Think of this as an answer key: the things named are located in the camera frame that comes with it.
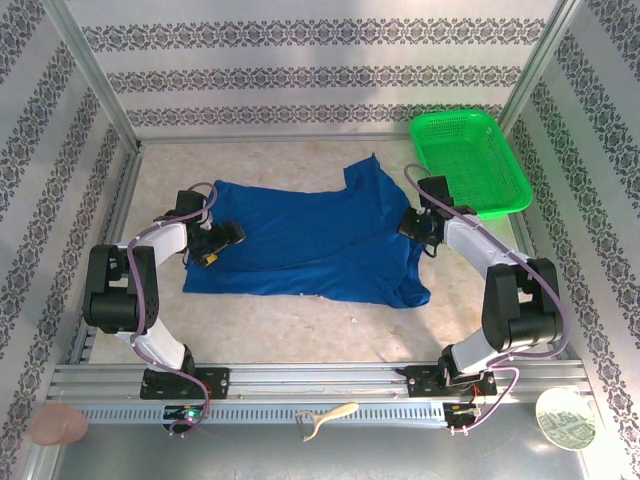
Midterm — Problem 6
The beige vegetable peeler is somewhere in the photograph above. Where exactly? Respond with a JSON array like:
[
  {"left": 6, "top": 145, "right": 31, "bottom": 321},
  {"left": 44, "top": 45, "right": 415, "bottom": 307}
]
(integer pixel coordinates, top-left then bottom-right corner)
[{"left": 295, "top": 402, "right": 360, "bottom": 442}]

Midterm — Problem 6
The aluminium back rail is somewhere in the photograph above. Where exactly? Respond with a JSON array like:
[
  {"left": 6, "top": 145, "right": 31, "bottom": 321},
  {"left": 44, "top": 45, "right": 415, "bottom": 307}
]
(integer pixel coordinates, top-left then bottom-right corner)
[{"left": 137, "top": 132, "right": 414, "bottom": 147}]

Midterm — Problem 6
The aluminium frame post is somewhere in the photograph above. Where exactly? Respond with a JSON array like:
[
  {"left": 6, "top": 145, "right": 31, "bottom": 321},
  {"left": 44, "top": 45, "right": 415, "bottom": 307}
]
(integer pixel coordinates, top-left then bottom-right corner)
[
  {"left": 42, "top": 0, "right": 144, "bottom": 154},
  {"left": 492, "top": 0, "right": 586, "bottom": 145}
]

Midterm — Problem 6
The grey slotted cable duct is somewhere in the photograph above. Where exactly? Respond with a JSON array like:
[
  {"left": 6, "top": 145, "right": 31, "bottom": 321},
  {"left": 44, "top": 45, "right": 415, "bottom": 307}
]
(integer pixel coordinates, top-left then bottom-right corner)
[{"left": 79, "top": 402, "right": 451, "bottom": 426}]

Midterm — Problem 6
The blue printed t-shirt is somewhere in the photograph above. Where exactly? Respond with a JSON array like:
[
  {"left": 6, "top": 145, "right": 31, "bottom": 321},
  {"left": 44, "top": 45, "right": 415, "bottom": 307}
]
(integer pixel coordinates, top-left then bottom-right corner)
[{"left": 182, "top": 152, "right": 432, "bottom": 310}]

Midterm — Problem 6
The round brown object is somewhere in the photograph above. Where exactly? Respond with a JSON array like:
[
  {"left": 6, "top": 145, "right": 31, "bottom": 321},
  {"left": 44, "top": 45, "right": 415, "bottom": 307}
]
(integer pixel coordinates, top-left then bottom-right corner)
[{"left": 31, "top": 403, "right": 90, "bottom": 446}]

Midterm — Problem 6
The round green patterned plate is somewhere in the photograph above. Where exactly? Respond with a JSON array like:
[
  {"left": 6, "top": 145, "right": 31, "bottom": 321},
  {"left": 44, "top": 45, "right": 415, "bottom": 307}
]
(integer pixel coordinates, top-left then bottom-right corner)
[{"left": 535, "top": 388, "right": 599, "bottom": 451}]

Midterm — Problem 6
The green plastic basket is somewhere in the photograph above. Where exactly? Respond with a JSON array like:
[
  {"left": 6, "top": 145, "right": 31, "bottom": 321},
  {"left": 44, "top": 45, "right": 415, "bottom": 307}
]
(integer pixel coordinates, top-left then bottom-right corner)
[{"left": 408, "top": 108, "right": 534, "bottom": 221}]

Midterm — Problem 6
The aluminium side rail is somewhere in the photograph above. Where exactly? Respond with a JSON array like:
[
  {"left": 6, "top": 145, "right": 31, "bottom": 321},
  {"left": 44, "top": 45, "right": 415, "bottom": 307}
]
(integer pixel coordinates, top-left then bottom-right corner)
[
  {"left": 69, "top": 144, "right": 144, "bottom": 364},
  {"left": 499, "top": 144, "right": 581, "bottom": 362}
]

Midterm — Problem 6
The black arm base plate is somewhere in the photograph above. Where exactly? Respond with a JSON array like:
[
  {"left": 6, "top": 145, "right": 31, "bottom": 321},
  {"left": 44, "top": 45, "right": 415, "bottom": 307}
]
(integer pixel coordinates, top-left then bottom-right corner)
[
  {"left": 139, "top": 367, "right": 231, "bottom": 401},
  {"left": 404, "top": 364, "right": 497, "bottom": 399}
]

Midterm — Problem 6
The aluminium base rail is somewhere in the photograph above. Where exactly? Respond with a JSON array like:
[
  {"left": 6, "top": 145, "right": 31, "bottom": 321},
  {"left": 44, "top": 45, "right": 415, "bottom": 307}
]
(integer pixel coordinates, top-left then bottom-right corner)
[{"left": 47, "top": 360, "right": 590, "bottom": 402}]

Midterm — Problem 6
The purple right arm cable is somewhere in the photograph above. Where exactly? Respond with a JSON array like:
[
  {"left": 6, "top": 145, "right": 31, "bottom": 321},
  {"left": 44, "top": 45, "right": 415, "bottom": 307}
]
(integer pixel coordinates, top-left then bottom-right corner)
[{"left": 402, "top": 162, "right": 572, "bottom": 436}]

